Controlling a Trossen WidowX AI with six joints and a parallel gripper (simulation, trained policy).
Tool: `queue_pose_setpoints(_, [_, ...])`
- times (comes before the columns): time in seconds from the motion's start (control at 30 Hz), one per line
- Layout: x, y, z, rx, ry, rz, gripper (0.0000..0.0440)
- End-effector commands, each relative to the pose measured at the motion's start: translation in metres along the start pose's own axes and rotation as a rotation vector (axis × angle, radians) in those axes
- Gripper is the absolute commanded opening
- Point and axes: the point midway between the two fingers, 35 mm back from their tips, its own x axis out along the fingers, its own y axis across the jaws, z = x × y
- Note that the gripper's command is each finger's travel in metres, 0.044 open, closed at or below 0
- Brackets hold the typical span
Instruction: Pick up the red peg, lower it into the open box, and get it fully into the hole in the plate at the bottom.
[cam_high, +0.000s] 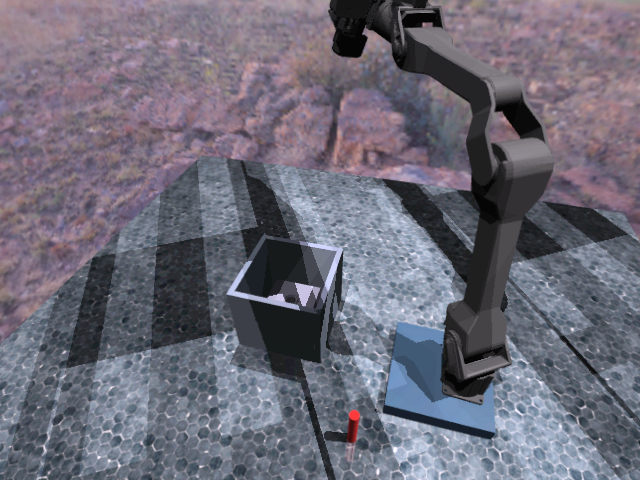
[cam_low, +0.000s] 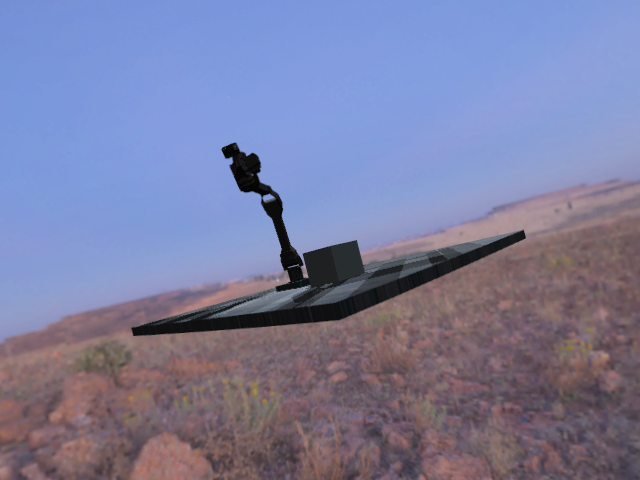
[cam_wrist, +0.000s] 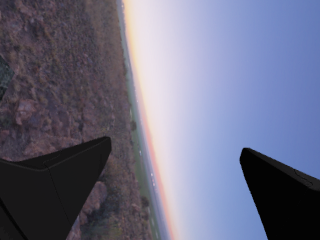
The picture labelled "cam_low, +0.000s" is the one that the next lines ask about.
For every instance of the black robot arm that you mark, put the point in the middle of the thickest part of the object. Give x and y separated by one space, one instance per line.
274 209

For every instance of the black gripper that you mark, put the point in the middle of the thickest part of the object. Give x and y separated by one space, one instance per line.
238 168

